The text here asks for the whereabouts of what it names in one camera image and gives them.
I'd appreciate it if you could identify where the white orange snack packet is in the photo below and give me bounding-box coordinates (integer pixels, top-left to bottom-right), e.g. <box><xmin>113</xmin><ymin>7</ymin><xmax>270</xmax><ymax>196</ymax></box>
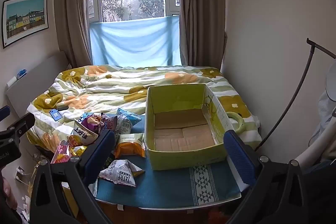
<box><xmin>114</xmin><ymin>133</ymin><xmax>146</xmax><ymax>159</ymax></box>

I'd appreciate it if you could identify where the white triangular snack bag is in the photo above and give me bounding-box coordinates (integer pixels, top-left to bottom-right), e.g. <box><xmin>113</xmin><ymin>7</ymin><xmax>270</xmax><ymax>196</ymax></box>
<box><xmin>98</xmin><ymin>159</ymin><xmax>145</xmax><ymax>188</ymax></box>

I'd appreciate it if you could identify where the grey headboard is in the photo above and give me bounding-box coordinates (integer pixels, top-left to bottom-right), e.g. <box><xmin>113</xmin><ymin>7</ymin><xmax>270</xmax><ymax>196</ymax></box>
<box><xmin>5</xmin><ymin>52</ymin><xmax>69</xmax><ymax>118</ymax></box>

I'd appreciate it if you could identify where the blue seal snack bag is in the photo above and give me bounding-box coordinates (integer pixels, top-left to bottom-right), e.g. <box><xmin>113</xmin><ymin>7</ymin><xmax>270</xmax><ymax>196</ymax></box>
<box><xmin>116</xmin><ymin>108</ymin><xmax>142</xmax><ymax>134</ymax></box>

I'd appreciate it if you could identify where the framed houses picture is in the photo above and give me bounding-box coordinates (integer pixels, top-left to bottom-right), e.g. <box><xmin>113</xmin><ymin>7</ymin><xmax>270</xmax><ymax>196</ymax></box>
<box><xmin>1</xmin><ymin>0</ymin><xmax>49</xmax><ymax>48</ymax></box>

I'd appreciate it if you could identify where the purple snack bag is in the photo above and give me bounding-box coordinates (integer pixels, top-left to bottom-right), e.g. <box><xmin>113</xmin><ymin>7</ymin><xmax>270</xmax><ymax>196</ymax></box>
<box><xmin>80</xmin><ymin>113</ymin><xmax>117</xmax><ymax>134</ymax></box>

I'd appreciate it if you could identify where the blue patterned table cloth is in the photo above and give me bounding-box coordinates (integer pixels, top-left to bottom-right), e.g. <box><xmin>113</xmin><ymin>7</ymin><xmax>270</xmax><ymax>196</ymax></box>
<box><xmin>94</xmin><ymin>113</ymin><xmax>249</xmax><ymax>208</ymax></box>

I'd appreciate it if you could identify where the floral striped duvet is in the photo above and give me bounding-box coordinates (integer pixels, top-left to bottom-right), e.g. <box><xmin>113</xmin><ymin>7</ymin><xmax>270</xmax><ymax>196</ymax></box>
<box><xmin>26</xmin><ymin>65</ymin><xmax>261</xmax><ymax>152</ymax></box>

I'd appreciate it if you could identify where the brown left curtain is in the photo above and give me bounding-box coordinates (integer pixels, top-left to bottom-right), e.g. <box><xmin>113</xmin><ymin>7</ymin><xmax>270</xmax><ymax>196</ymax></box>
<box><xmin>54</xmin><ymin>0</ymin><xmax>92</xmax><ymax>67</ymax></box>

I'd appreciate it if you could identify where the blue white headboard item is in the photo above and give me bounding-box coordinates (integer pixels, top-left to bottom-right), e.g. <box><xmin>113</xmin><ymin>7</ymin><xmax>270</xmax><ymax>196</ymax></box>
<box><xmin>6</xmin><ymin>69</ymin><xmax>27</xmax><ymax>88</ymax></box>

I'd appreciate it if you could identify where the pink snack bag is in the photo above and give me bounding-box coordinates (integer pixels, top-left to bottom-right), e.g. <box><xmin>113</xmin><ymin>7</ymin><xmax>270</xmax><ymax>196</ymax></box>
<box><xmin>51</xmin><ymin>140</ymin><xmax>77</xmax><ymax>164</ymax></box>

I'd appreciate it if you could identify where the brown curtain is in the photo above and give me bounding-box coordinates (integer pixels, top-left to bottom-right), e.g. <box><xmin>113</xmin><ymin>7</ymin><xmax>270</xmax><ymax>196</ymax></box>
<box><xmin>54</xmin><ymin>0</ymin><xmax>92</xmax><ymax>67</ymax></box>
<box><xmin>179</xmin><ymin>0</ymin><xmax>226</xmax><ymax>69</ymax></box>

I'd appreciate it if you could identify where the blue card tag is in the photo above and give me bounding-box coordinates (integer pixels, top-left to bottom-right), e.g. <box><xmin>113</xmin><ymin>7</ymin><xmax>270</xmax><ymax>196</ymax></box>
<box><xmin>49</xmin><ymin>109</ymin><xmax>62</xmax><ymax>121</ymax></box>

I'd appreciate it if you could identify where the white orange chips bag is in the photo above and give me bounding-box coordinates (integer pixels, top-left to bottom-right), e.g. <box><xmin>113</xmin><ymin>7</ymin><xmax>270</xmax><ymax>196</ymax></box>
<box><xmin>68</xmin><ymin>120</ymin><xmax>98</xmax><ymax>147</ymax></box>

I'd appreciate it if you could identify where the green cardboard box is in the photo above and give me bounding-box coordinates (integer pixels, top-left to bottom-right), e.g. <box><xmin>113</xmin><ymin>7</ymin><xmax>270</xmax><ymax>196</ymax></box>
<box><xmin>144</xmin><ymin>84</ymin><xmax>233</xmax><ymax>170</ymax></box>

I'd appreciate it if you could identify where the black lamp stand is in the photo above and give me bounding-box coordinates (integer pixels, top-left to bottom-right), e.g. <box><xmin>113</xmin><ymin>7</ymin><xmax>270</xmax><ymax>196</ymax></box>
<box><xmin>255</xmin><ymin>38</ymin><xmax>336</xmax><ymax>151</ymax></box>

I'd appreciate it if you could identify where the person's left hand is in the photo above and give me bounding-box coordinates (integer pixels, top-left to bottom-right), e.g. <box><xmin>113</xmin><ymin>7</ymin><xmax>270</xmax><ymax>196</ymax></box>
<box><xmin>3</xmin><ymin>178</ymin><xmax>18</xmax><ymax>210</ymax></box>

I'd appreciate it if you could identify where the light blue window cloth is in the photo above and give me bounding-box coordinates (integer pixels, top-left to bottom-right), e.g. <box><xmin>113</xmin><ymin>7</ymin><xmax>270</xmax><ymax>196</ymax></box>
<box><xmin>89</xmin><ymin>16</ymin><xmax>182</xmax><ymax>68</ymax></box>

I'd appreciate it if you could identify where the brown right curtain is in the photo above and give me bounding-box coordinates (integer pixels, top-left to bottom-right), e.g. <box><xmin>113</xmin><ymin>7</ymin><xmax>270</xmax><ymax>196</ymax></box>
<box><xmin>179</xmin><ymin>0</ymin><xmax>226</xmax><ymax>69</ymax></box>

